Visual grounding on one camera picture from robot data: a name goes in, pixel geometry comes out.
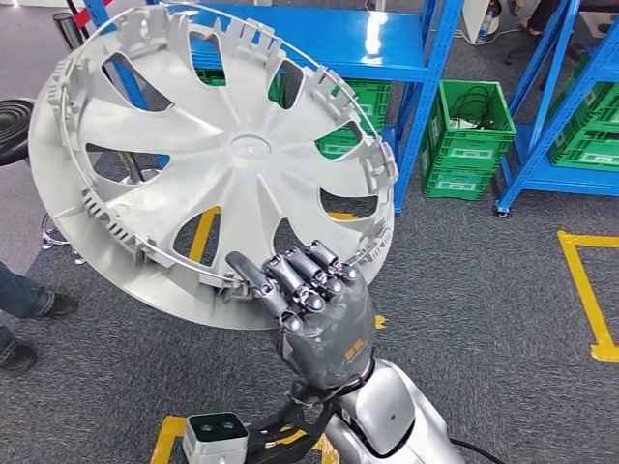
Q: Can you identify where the person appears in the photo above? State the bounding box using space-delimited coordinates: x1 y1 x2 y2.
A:
507 0 559 37
0 261 78 375

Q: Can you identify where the grey plastic wheel cover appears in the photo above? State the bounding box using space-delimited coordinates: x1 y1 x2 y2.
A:
28 3 399 331

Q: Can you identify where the white panel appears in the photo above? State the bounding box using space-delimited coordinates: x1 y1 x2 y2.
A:
461 0 504 44

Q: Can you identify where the dark stanchion post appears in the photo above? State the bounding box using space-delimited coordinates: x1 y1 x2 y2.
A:
52 11 85 52

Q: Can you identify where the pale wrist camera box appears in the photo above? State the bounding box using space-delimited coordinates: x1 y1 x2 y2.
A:
182 413 250 464

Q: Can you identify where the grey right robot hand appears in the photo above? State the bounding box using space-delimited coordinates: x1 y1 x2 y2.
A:
225 240 377 392

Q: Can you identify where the green crate with cables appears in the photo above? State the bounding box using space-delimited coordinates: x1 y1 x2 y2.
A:
419 79 518 202

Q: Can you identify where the black stool with chrome base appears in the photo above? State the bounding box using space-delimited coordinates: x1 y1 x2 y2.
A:
0 98 161 267

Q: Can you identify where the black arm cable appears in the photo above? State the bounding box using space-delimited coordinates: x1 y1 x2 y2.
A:
450 437 507 464

